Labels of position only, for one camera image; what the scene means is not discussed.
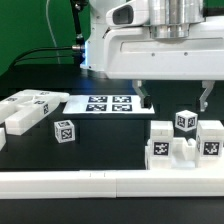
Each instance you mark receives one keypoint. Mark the white chair back assembly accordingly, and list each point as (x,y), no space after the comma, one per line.
(21,111)

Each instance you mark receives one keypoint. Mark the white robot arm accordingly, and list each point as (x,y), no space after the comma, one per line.
(168,19)

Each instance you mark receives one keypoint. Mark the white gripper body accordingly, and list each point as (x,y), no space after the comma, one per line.
(131,53)

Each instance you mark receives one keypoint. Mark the white marker sheet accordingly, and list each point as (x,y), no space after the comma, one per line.
(105,104)

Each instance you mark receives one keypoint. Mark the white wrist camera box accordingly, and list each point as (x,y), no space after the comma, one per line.
(131,13)

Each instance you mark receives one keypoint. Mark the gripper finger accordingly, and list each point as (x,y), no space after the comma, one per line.
(140,90)
(208,87)

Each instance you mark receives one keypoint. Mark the white left fence bar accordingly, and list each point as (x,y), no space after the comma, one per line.
(2,138)

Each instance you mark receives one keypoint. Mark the white fence bar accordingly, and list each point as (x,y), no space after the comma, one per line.
(111,184)
(2,138)

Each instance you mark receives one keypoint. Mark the white front fence bar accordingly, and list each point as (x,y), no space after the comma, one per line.
(111,184)

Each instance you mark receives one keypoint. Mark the white chair seat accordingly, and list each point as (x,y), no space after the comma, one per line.
(183,154)

